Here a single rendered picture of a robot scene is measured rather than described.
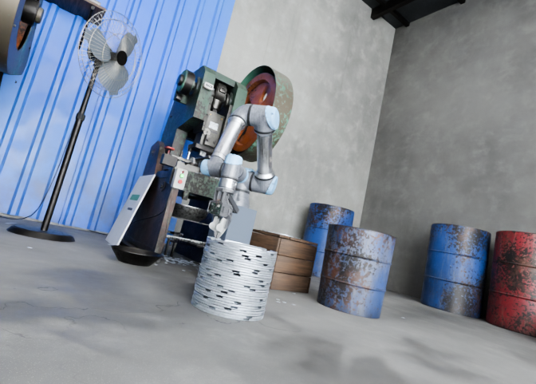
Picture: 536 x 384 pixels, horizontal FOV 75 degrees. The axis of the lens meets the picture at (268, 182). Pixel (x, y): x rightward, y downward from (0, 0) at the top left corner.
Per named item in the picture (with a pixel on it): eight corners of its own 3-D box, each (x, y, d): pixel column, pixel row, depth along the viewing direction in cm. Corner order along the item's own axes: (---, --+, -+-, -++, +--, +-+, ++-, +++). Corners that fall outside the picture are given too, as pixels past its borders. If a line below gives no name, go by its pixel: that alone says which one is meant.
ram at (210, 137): (218, 149, 272) (227, 113, 277) (201, 143, 264) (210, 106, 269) (209, 151, 287) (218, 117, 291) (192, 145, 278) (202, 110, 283)
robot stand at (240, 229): (239, 287, 200) (257, 211, 207) (214, 284, 189) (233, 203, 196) (222, 279, 214) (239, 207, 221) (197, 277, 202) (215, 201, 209)
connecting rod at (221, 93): (222, 124, 277) (232, 84, 282) (208, 118, 270) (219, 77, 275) (210, 127, 294) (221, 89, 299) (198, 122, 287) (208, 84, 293)
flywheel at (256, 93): (303, 73, 290) (257, 91, 349) (284, 63, 279) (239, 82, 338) (283, 157, 280) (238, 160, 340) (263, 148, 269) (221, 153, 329)
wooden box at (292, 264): (308, 293, 243) (318, 243, 248) (268, 288, 220) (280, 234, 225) (271, 279, 274) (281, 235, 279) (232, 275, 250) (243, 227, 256)
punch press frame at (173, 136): (218, 248, 258) (259, 81, 279) (163, 237, 235) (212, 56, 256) (180, 235, 324) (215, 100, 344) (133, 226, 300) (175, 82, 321)
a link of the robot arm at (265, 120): (255, 184, 217) (254, 100, 187) (278, 188, 214) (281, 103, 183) (249, 195, 208) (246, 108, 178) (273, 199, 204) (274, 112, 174)
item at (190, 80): (196, 100, 266) (203, 73, 269) (182, 93, 259) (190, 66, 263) (185, 105, 284) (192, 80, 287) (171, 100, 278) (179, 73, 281)
